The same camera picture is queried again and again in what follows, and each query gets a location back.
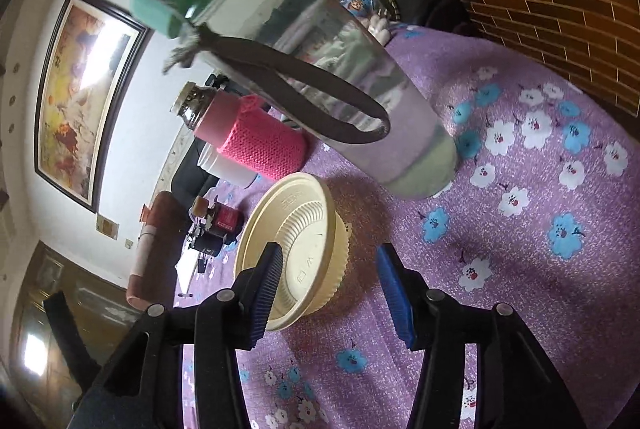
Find grey and white gloves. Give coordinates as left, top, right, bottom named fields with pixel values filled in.
left=367, top=16, right=391, bottom=45

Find white plastic jar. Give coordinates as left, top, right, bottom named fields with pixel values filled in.
left=197, top=144, right=258, bottom=189

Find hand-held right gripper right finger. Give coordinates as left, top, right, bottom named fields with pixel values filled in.
left=376, top=244, right=588, bottom=429

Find framed wall painting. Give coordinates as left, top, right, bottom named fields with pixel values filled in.
left=34, top=0, right=152, bottom=214

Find small red container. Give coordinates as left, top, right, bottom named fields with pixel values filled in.
left=215, top=204, right=245, bottom=235

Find printed plastic bag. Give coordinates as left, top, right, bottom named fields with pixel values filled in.
left=332, top=0, right=396, bottom=22

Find black leather sofa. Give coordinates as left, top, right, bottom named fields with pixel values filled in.
left=170, top=0, right=471, bottom=210

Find brown chair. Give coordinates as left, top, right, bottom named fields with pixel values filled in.
left=126, top=190, right=188, bottom=310

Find yellow wall sticker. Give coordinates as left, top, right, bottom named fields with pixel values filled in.
left=96, top=216, right=120, bottom=240

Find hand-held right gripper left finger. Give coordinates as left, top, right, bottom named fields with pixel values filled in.
left=75, top=241, right=284, bottom=429

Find clear bottle with green lid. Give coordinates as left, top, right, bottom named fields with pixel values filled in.
left=130, top=0, right=458, bottom=201

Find small dark metal object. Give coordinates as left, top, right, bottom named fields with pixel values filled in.
left=187, top=219, right=226, bottom=255

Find dark wooden cabinet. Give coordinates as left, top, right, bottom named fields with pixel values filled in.
left=10, top=244, right=146, bottom=410

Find beige plastic bowl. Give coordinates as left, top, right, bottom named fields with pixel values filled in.
left=233, top=172, right=352, bottom=332

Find white notebook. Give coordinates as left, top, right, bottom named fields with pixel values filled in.
left=175, top=249, right=201, bottom=295

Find pink bottle with knitted sleeve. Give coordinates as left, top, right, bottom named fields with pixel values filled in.
left=170, top=82, right=311, bottom=182

